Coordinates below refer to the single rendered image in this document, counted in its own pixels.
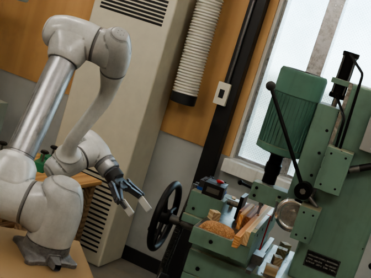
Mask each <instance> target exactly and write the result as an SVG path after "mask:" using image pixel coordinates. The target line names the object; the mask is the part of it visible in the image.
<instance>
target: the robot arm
mask: <svg viewBox="0 0 371 278"><path fill-rule="evenodd" d="M42 38H43V42H44V43H45V45H46V46H48V50H47V55H48V58H49V59H48V61H47V63H46V65H45V67H44V69H43V71H42V73H41V75H40V78H39V80H38V82H37V84H36V86H35V88H34V90H33V92H32V94H31V97H30V99H29V101H28V104H27V106H26V108H25V110H24V112H23V114H22V116H21V118H20V120H19V123H18V125H17V127H16V129H15V131H14V134H13V136H12V138H11V139H10V142H9V144H8V146H7V148H6V149H3V150H0V218H2V219H4V220H7V221H11V222H15V223H18V224H20V225H22V226H23V227H24V228H25V229H26V230H28V231H27V233H26V236H25V237H24V236H14V237H13V242H14V243H16V245H17V246H18V248H19V250H20V252H21V254H22V256H23V257H24V262H25V264H27V265H30V266H34V265H41V266H49V267H50V268H52V269H53V271H60V270H61V268H69V269H76V267H77V263H76V262H75V261H74V260H73V259H72V258H71V256H70V254H69V252H70V248H71V244H72V242H73V240H74V238H75V235H76V233H77V230H78V228H79V225H80V221H81V218H82V213H83V204H84V198H83V191H82V188H81V186H80V184H79V183H78V182H77V181H76V180H74V179H72V178H71V177H72V176H74V175H76V174H78V173H80V172H81V171H83V170H84V169H87V168H90V167H95V169H96V170H97V171H98V173H99V174H100V175H101V177H102V178H105V180H106V181H107V182H108V187H109V188H110V191H111V194H112V197H113V200H114V202H115V203H116V204H117V205H119V204H120V205H121V206H122V208H123V209H124V211H125V212H126V213H127V215H128V216H129V217H131V216H132V215H133V214H134V213H135V212H134V211H133V209H132V208H131V207H130V205H129V204H128V202H127V201H126V200H125V199H123V191H126V192H129V193H130V194H132V195H133V196H135V197H136V198H138V202H139V203H140V204H141V206H142V207H143V208H144V210H145V211H146V212H147V213H148V212H149V211H151V210H152V207H151V206H150V205H149V203H148V202H147V201H146V199H145V198H144V195H145V193H144V192H143V191H141V190H140V189H139V188H138V187H137V186H136V185H135V184H134V183H132V182H131V180H130V179H129V178H127V179H126V180H125V179H124V178H123V176H124V173H123V172H122V171H121V169H120V168H119V163H118V162H117V161H116V160H115V158H114V156H113V155H112V154H111V152H110V149H109V147H108V146H107V144H106V143H105V142H104V140H103V139H102V138H101V137H100V136H99V135H98V134H97V133H96V132H94V131H93V130H90V129H91V127H92V126H93V125H94V124H95V123H96V122H97V120H98V119H99V118H100V117H101V116H102V114H103V113H104V112H105V111H106V110H107V108H108V107H109V105H110V104H111V102H112V101H113V99H114V97H115V95H116V93H117V91H118V89H119V87H120V85H121V83H122V81H123V79H124V77H125V75H126V72H127V70H128V68H129V65H130V60H131V51H132V46H131V38H130V35H129V33H128V32H127V31H126V30H125V29H123V28H121V27H118V26H115V27H111V28H108V29H106V28H102V27H101V26H98V25H96V24H95V23H92V22H89V21H87V20H84V19H81V18H78V17H74V16H70V15H54V16H52V17H50V18H49V19H48V20H47V21H46V23H45V25H44V27H43V30H42ZM86 60H87V61H90V62H92V63H94V64H96V65H97V66H99V67H100V69H99V71H100V90H99V92H98V94H97V96H96V98H95V99H94V101H93V102H92V103H91V105H90V106H89V107H88V109H87V110H86V111H85V112H84V114H83V115H82V116H81V118H80V119H79V120H78V121H77V123H76V124H75V126H74V127H73V128H72V130H71V131H70V132H69V134H68V135H67V137H66V139H65V140H64V143H63V144H62V145H60V146H59V147H58V148H57V149H56V151H55V153H54V154H52V156H51V157H50V158H48V159H47V161H46V162H45V163H44V172H45V174H46V176H47V178H45V180H44V181H36V180H35V177H36V172H37V169H36V165H35V162H34V159H35V157H36V155H37V153H38V150H39V148H40V146H41V144H42V142H43V139H44V137H45V135H46V133H47V131H48V129H49V126H50V124H51V122H52V120H53V118H54V115H55V113H56V111H57V108H58V107H59V105H60V102H61V100H62V97H63V95H64V93H65V91H66V89H67V87H68V84H69V82H70V80H71V78H72V76H73V73H74V71H75V70H77V69H78V68H80V67H81V66H82V65H83V64H84V63H85V61H86Z"/></svg>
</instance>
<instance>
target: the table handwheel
mask: <svg viewBox="0 0 371 278"><path fill-rule="evenodd" d="M174 190H175V197H174V202H173V206H172V208H171V209H170V210H169V209H168V198H169V197H170V195H171V193H172V192H173V191H174ZM181 198H182V185H181V183H180V182H178V181H173V182H172V183H170V185H169V186H168V187H167V188H166V189H165V191H164V192H163V194H162V196H161V198H160V199H159V201H158V204H157V206H156V208H155V210H154V213H153V215H152V219H151V222H150V225H149V230H148V233H147V247H148V249H149V250H150V251H152V252H154V251H156V250H158V249H159V248H160V247H161V245H162V244H163V243H164V242H165V240H166V238H167V236H168V235H169V233H170V231H171V228H172V226H173V225H177V224H179V223H180V224H179V225H181V227H182V228H184V229H187V230H189V231H192V229H193V226H194V225H193V224H190V223H188V222H185V221H181V222H179V216H177V213H178V210H179V206H180V203H181ZM158 222H159V223H160V224H159V225H158V229H157V231H156V228H157V224H158ZM164 224H165V227H164V229H163V231H162V233H161V235H160V232H161V230H162V227H163V225H164ZM159 235H160V236H159ZM158 236H159V238H158Z"/></svg>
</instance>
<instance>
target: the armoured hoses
mask: <svg viewBox="0 0 371 278"><path fill-rule="evenodd" d="M198 185H199V182H195V183H193V184H192V187H191V190H193V189H194V188H197V186H198ZM191 190H190V192H191ZM190 192H189V195H188V197H187V200H186V202H185V205H184V206H183V209H182V212H181V214H180V217H179V222H181V221H182V220H181V218H182V215H183V213H184V212H185V209H186V206H187V202H188V199H189V196H190ZM179 224H180V223H179ZM179 224H177V225H176V226H175V229H174V231H173V234H172V236H171V238H170V241H169V243H168V246H167V249H166V250H165V253H164V255H163V258H162V261H161V264H160V266H159V269H158V273H157V277H156V278H158V276H159V274H160V273H161V272H163V273H165V274H167V270H168V266H169V262H170V261H171V258H172V255H173V253H174V250H175V248H176V246H177V243H178V240H179V238H180V236H181V233H182V231H183V228H182V227H181V225H179Z"/></svg>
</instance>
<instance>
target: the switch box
mask: <svg viewBox="0 0 371 278"><path fill-rule="evenodd" d="M359 149H360V150H362V151H365V152H368V153H371V117H370V119H369V122H368V126H367V128H366V131H365V134H364V136H363V139H362V143H361V145H360V148H359Z"/></svg>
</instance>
